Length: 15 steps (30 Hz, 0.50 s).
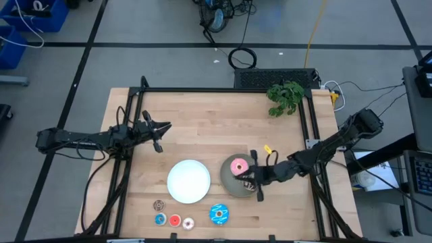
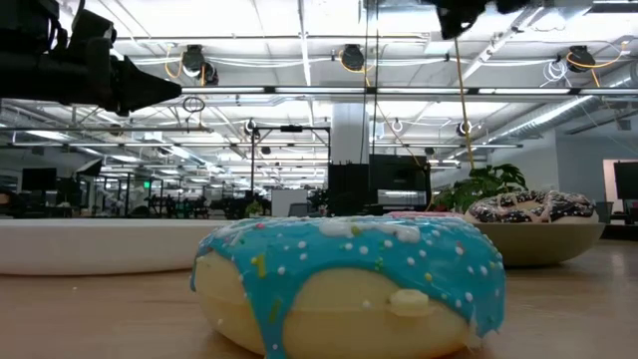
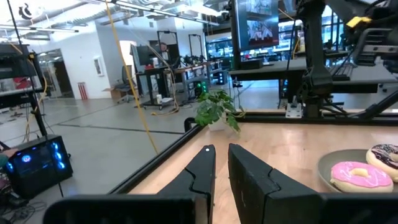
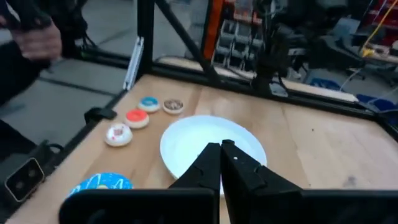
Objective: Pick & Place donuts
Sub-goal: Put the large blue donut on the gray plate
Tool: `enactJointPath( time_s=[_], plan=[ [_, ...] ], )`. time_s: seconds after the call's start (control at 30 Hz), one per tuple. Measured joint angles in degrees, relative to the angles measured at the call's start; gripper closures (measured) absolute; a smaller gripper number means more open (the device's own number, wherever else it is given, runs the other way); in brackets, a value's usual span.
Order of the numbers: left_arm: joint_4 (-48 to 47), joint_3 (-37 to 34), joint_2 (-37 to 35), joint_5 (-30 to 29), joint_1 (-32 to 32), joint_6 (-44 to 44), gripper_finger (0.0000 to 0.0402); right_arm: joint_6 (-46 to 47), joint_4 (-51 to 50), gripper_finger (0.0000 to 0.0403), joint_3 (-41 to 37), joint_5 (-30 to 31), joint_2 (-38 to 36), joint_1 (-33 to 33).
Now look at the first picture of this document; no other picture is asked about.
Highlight small blue storage bin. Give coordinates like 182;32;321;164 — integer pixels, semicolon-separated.
0;26;28;70

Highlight grey metal bar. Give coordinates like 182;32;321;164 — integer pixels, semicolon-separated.
0;76;30;87

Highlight black perforated computer case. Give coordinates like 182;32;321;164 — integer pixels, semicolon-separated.
233;67;321;90

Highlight black floor fan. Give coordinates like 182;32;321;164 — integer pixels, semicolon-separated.
192;0;236;45

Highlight black keyboard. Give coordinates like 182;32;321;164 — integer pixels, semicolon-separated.
412;157;432;197

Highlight black monitor device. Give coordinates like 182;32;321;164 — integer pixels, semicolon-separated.
414;50;432;99

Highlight white round plate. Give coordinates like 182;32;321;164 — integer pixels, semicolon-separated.
167;159;211;205

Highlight white floor cable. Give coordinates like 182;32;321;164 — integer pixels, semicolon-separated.
0;0;46;49

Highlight large pink frosted donut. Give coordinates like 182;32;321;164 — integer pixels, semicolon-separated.
229;157;250;177

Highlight white looped power cable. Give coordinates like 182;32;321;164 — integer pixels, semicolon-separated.
322;80;347;113

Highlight coiled black cable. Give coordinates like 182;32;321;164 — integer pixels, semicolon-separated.
227;47;258;70

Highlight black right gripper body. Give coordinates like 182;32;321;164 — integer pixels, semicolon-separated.
250;149;281;203

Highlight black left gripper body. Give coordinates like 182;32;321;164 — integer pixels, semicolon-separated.
134;110;163;154

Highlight black aluminium table frame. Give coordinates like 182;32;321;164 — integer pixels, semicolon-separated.
80;76;362;241

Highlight grey round plate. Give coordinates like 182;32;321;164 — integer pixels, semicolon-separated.
219;153;259;198

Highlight large blue storage bin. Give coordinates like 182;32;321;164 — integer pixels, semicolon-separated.
0;0;70;34

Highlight thin black floor cable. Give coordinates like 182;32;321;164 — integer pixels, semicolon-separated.
337;80;406;94

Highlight green leafy plant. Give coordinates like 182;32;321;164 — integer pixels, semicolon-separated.
266;80;305;118

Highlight grey desk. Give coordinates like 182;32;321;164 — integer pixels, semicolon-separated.
401;65;432;153

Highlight yellow floor cable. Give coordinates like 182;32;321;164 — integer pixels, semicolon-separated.
303;0;328;69

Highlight large blue frosted donut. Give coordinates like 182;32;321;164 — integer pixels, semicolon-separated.
209;203;230;225

